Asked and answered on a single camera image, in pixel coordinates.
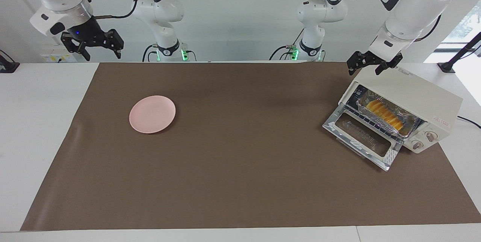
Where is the yellow sliced bread loaf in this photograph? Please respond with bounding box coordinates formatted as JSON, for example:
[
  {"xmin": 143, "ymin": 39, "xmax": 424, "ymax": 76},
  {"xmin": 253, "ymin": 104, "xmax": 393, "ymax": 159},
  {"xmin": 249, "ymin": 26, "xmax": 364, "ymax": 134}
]
[{"xmin": 368, "ymin": 99, "xmax": 408, "ymax": 132}]

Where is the aluminium foil tray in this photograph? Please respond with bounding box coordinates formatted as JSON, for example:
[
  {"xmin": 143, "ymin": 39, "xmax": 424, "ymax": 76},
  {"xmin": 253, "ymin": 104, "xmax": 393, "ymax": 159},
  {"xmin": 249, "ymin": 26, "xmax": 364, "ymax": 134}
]
[{"xmin": 357, "ymin": 89, "xmax": 422, "ymax": 138}]

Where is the cream toaster oven body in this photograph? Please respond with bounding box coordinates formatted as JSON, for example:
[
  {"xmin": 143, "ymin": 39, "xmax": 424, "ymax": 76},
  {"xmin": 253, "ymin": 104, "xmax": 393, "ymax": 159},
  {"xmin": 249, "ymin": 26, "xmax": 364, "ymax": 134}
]
[{"xmin": 338, "ymin": 66, "xmax": 463, "ymax": 154}]

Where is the glass oven door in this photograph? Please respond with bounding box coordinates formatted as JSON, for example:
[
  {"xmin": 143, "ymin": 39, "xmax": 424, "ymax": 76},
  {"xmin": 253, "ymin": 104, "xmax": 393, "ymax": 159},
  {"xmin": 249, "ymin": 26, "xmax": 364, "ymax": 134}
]
[{"xmin": 322, "ymin": 105, "xmax": 405, "ymax": 171}]

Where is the pink round plate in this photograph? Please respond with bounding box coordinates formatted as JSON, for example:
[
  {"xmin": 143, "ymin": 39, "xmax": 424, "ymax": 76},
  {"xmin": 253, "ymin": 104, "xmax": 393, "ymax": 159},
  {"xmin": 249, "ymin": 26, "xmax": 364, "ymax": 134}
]
[{"xmin": 129, "ymin": 95, "xmax": 176, "ymax": 134}]

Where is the bright window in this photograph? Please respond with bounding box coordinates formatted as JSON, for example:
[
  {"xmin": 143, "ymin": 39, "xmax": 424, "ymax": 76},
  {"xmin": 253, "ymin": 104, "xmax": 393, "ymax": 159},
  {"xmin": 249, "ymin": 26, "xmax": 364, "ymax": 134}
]
[{"xmin": 423, "ymin": 0, "xmax": 481, "ymax": 64}]

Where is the brown table mat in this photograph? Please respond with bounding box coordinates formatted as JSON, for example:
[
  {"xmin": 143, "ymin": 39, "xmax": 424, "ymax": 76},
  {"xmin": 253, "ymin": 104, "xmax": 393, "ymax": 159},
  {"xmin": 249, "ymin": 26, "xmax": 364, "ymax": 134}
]
[{"xmin": 20, "ymin": 62, "xmax": 481, "ymax": 231}]

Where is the black right base cable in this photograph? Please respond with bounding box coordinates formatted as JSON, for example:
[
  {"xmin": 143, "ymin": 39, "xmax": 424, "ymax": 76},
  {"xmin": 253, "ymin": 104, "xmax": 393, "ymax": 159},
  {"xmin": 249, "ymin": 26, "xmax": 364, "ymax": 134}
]
[{"xmin": 142, "ymin": 44, "xmax": 158, "ymax": 62}]

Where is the black base cable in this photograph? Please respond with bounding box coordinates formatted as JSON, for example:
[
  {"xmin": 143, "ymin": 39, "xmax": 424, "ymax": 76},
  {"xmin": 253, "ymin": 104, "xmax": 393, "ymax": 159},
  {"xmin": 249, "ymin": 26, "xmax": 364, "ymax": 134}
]
[
  {"xmin": 142, "ymin": 44, "xmax": 158, "ymax": 62},
  {"xmin": 269, "ymin": 28, "xmax": 306, "ymax": 61}
]

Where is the white wall power socket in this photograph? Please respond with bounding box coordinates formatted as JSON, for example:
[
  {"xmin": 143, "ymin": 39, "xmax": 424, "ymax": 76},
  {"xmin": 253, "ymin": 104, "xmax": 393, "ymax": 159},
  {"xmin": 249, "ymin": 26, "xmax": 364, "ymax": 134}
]
[{"xmin": 41, "ymin": 46, "xmax": 77, "ymax": 63}]

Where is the metal wire oven rack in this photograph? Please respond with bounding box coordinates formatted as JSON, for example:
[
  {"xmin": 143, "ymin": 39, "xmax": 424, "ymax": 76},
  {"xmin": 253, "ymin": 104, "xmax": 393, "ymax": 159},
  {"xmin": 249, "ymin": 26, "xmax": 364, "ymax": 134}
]
[{"xmin": 345, "ymin": 86, "xmax": 426, "ymax": 138}]

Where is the black left base cable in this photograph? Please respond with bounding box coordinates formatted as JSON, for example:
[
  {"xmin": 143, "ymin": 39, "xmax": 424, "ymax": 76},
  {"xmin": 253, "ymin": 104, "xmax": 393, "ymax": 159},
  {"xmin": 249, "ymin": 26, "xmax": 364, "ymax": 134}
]
[{"xmin": 269, "ymin": 28, "xmax": 306, "ymax": 61}]

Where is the black camera stand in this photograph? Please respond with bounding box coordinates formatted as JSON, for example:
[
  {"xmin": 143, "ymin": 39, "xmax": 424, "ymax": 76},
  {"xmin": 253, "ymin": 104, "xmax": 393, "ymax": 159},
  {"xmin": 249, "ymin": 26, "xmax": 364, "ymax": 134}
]
[{"xmin": 438, "ymin": 32, "xmax": 481, "ymax": 73}]

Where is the black table clamp mount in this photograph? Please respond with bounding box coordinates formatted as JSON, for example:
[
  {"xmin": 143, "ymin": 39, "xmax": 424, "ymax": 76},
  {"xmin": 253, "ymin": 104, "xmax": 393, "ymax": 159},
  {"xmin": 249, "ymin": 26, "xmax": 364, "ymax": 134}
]
[{"xmin": 0, "ymin": 50, "xmax": 20, "ymax": 73}]

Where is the black oven power cable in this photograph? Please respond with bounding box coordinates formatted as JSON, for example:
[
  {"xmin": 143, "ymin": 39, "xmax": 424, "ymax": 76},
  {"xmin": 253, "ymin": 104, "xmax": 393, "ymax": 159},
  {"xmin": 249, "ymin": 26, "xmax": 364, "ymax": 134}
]
[{"xmin": 457, "ymin": 116, "xmax": 481, "ymax": 129}]

